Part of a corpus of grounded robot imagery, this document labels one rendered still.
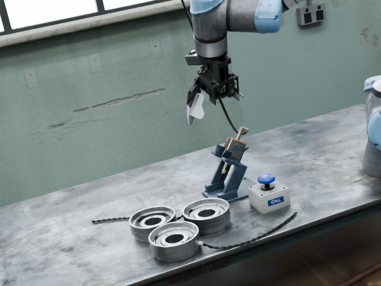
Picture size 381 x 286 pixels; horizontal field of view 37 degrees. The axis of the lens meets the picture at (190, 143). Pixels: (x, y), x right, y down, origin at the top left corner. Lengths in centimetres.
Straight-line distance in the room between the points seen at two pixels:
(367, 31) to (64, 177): 183
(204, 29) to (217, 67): 10
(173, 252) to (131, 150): 178
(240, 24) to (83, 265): 60
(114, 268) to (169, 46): 180
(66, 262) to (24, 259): 11
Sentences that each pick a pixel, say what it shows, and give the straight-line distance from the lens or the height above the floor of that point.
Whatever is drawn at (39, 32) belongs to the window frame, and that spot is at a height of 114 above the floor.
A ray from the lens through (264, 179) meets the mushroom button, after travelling 128.
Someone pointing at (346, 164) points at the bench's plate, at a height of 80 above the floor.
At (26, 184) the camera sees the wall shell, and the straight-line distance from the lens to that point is 286.
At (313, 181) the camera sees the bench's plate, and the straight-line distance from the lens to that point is 143.
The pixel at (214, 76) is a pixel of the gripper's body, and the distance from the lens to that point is 132.
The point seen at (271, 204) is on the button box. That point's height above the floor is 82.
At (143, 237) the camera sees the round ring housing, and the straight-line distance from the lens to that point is 125.
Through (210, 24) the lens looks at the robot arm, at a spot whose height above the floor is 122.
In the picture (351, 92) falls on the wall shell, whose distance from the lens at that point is 338.
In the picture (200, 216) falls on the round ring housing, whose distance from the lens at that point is 129.
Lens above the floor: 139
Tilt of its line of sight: 19 degrees down
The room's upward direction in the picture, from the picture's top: 10 degrees counter-clockwise
